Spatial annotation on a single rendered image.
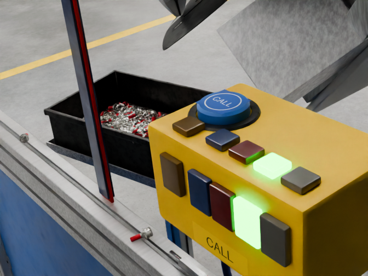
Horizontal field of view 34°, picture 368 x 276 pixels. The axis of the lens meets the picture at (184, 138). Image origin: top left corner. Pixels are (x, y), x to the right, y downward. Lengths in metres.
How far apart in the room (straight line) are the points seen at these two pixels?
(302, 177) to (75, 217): 0.47
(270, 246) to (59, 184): 0.47
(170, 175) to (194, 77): 2.71
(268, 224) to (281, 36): 0.46
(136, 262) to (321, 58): 0.34
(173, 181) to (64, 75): 2.96
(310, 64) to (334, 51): 0.03
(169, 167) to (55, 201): 0.41
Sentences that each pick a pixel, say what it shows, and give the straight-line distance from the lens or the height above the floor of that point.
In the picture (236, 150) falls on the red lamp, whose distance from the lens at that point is 0.40.
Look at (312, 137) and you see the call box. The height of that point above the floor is 1.07.
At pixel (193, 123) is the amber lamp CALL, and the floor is 1.08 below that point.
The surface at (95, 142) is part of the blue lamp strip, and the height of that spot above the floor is 0.95.
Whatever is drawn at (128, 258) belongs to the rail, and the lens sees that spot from 0.70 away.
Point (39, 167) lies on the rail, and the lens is 0.85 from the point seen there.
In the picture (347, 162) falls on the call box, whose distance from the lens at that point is 0.40.
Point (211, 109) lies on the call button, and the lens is 0.45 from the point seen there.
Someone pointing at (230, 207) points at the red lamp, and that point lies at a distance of 0.40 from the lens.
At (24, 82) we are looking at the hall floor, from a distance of 3.41.
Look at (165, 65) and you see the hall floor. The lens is 3.33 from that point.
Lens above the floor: 1.29
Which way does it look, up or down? 30 degrees down
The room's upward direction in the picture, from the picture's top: 6 degrees counter-clockwise
